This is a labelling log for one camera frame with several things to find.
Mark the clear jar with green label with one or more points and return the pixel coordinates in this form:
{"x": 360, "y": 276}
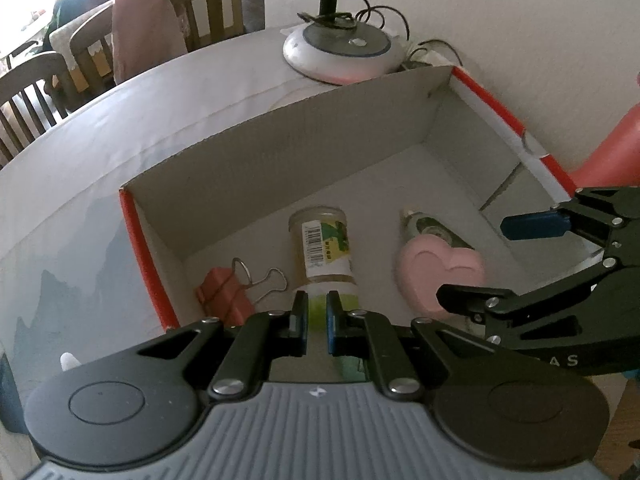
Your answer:
{"x": 320, "y": 260}

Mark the dark coat pile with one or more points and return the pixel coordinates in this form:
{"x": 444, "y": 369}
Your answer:
{"x": 70, "y": 5}

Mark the red cardboard box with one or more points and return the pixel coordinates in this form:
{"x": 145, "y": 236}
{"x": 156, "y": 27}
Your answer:
{"x": 300, "y": 150}

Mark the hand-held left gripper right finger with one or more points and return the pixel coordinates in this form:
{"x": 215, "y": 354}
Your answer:
{"x": 332, "y": 322}

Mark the wooden chair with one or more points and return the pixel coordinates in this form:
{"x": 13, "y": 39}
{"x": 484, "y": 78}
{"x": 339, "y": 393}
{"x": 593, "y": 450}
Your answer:
{"x": 30, "y": 90}
{"x": 200, "y": 5}

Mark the red bottle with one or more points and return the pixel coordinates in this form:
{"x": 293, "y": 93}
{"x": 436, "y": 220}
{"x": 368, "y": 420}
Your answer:
{"x": 615, "y": 155}

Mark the white power strip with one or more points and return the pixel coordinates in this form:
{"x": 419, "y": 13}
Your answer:
{"x": 435, "y": 57}

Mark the grey desk lamp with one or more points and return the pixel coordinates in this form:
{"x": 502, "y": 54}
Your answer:
{"x": 345, "y": 55}

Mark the red binder clip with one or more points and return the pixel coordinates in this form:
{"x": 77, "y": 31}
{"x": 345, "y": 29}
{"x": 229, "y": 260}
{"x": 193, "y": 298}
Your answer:
{"x": 222, "y": 295}

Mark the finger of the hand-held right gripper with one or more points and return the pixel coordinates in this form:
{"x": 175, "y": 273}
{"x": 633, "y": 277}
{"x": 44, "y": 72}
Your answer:
{"x": 535, "y": 225}
{"x": 475, "y": 300}

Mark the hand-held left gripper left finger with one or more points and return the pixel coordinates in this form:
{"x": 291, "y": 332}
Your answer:
{"x": 300, "y": 322}

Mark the pink heart box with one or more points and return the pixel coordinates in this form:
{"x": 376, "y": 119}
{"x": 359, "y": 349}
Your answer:
{"x": 435, "y": 275}

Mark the pink cloth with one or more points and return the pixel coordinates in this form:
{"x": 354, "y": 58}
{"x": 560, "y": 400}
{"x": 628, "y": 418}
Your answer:
{"x": 145, "y": 30}

